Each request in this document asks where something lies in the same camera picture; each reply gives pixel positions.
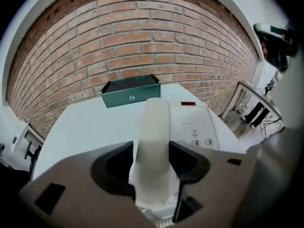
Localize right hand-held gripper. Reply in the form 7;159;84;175
237;53;304;228

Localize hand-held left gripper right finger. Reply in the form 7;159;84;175
166;141;257;228

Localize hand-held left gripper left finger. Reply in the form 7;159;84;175
20;141;158;228

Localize black office chair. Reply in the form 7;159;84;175
23;139;43;174

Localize white desk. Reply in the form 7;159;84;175
10;121;46;158

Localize white side table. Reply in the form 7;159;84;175
221;80;284;133

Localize dark green metal box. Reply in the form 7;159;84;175
101;74;162;109

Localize black floor cables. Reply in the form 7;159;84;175
259;118;284;139

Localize head-worn camera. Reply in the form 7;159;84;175
253;22;298;57

